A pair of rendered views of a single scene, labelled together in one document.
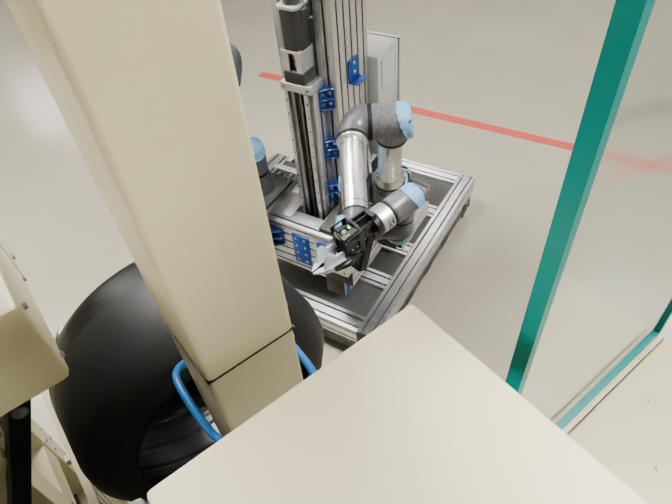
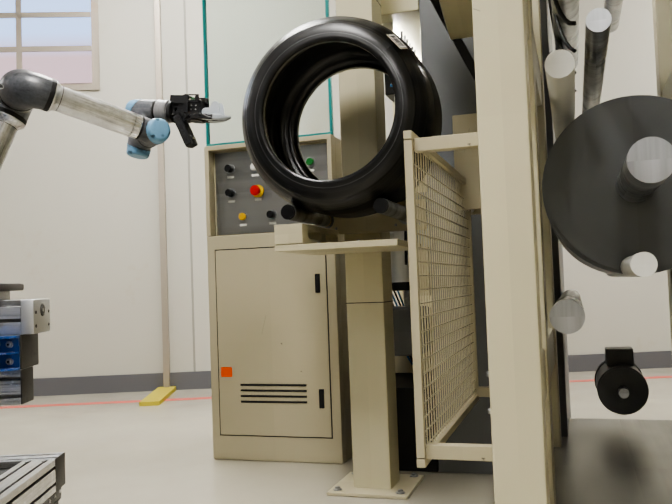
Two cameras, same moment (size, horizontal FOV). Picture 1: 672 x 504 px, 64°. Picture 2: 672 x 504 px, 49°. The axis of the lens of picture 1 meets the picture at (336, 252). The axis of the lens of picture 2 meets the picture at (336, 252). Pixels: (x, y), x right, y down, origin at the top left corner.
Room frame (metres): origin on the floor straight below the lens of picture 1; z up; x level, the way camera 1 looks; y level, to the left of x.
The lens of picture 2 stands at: (2.12, 2.08, 0.68)
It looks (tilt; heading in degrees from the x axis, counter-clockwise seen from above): 3 degrees up; 232
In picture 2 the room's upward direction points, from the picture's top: 2 degrees counter-clockwise
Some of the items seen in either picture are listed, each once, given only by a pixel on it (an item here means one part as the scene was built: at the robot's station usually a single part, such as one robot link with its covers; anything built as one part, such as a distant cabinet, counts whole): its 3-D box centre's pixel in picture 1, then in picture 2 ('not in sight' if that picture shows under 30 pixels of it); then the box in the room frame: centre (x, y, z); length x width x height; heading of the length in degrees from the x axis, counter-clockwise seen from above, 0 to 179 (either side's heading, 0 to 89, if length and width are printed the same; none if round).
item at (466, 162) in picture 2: not in sight; (481, 165); (0.26, 0.51, 1.05); 0.20 x 0.15 x 0.30; 34
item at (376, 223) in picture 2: not in sight; (366, 218); (0.51, 0.22, 0.90); 0.40 x 0.03 x 0.10; 124
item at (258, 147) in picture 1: (251, 155); not in sight; (1.94, 0.32, 0.88); 0.13 x 0.12 x 0.14; 30
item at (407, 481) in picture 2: not in sight; (376, 482); (0.45, 0.16, 0.01); 0.27 x 0.27 x 0.02; 34
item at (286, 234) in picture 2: not in sight; (309, 237); (0.73, 0.20, 0.84); 0.36 x 0.09 x 0.06; 34
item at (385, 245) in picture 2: not in sight; (352, 246); (0.65, 0.31, 0.80); 0.37 x 0.36 x 0.02; 124
